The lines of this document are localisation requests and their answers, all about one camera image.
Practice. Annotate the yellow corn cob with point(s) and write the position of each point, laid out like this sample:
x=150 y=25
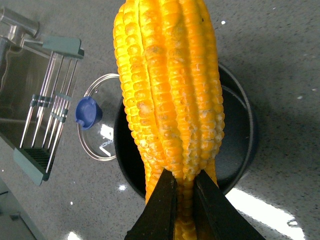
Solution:
x=167 y=61

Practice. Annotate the dark blue cooking pot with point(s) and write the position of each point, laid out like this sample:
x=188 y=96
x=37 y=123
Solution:
x=236 y=153

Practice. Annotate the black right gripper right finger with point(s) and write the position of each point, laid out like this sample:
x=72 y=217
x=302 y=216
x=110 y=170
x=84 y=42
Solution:
x=215 y=217

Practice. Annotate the stainless steel sink basin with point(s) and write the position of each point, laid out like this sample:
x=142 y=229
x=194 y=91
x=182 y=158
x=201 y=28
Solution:
x=20 y=73

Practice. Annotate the chrome faucet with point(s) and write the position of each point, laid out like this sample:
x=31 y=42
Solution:
x=19 y=26

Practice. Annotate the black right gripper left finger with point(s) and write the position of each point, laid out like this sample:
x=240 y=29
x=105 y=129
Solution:
x=157 y=221

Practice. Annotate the glass lid with blue knob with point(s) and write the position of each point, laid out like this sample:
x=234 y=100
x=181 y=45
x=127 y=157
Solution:
x=95 y=115

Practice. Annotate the green metal sink drying rack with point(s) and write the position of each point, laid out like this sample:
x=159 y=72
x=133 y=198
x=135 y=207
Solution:
x=49 y=105

